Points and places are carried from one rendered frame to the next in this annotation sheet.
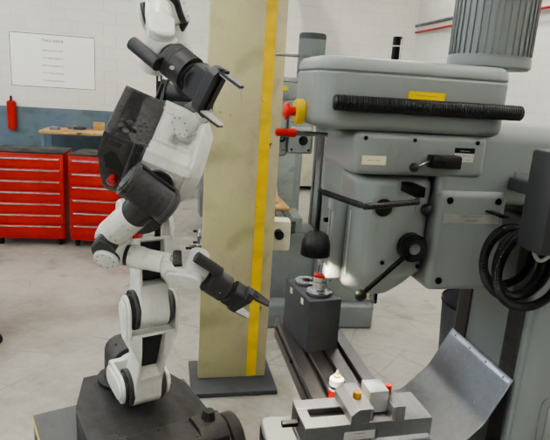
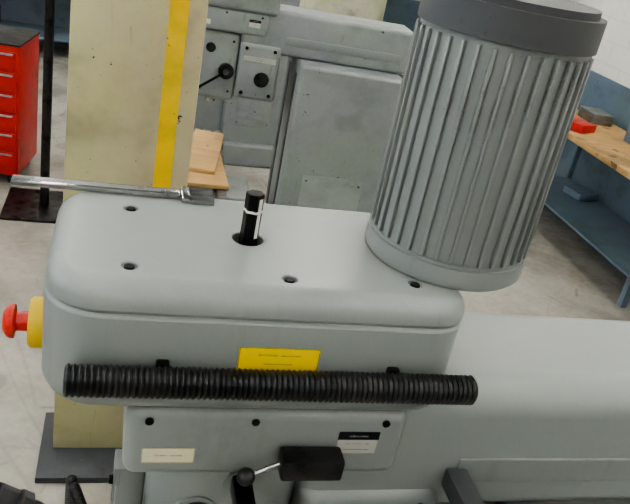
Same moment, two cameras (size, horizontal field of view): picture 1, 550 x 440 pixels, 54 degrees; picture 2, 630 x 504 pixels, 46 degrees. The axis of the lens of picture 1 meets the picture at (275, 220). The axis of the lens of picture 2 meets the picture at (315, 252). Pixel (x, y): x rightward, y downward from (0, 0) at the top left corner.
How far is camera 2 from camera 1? 0.77 m
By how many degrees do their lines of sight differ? 12
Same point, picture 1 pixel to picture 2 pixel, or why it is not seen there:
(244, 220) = not seen: hidden behind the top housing
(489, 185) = (406, 480)
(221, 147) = (94, 114)
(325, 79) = (55, 317)
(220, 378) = (87, 449)
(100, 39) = not seen: outside the picture
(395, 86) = (211, 340)
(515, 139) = (465, 409)
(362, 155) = (143, 449)
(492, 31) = (443, 220)
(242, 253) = not seen: hidden behind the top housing
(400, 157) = (224, 449)
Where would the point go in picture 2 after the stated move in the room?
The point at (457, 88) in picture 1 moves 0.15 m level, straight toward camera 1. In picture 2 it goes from (348, 341) to (306, 418)
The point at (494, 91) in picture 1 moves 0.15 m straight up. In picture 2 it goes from (426, 345) to (461, 226)
